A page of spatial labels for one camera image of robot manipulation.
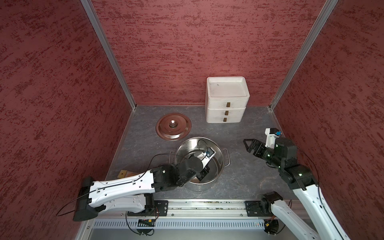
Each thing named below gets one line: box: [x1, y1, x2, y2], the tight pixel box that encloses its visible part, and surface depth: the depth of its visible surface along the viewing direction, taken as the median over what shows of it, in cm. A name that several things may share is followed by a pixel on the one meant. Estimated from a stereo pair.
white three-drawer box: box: [205, 76, 250, 124], surface depth 102 cm
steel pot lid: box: [155, 113, 192, 141], surface depth 109 cm
